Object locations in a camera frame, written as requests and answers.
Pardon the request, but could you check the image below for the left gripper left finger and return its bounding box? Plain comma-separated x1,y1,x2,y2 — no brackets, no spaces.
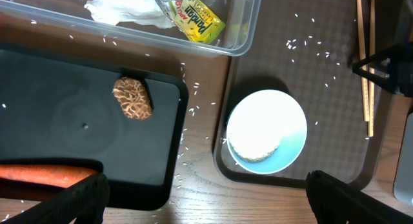
3,173,110,224

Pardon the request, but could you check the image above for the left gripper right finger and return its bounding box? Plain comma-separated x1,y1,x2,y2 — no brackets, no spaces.
306,170,412,224

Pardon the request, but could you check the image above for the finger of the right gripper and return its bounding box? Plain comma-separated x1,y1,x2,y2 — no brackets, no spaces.
352,46,396,92

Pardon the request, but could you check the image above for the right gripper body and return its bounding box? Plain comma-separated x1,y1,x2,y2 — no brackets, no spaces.
385,0,412,97

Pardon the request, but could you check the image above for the wooden chopstick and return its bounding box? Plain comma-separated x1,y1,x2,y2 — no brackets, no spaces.
368,0,376,137
356,0,370,122

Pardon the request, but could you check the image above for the orange carrot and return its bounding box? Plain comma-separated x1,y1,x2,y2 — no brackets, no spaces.
1,165,97,188

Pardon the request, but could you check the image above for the light blue rice bowl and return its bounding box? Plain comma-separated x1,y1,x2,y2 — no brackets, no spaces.
226,89,308,175

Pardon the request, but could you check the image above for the brown food scrap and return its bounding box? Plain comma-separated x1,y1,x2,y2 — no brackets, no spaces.
112,77,152,120

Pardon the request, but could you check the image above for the white napkin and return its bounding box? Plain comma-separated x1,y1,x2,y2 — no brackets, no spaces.
84,0,175,29

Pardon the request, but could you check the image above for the green yellow snack wrapper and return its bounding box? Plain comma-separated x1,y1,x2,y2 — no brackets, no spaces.
155,0,226,45

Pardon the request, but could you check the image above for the grey dishwasher rack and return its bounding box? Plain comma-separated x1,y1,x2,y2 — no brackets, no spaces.
394,114,413,205

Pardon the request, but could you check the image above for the black waste tray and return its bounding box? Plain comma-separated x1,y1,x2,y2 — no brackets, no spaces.
1,43,188,210

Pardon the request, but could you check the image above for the brown serving tray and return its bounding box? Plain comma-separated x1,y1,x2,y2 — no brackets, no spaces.
214,0,392,189

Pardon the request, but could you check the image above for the clear plastic bin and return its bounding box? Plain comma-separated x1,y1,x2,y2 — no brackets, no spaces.
1,0,261,57

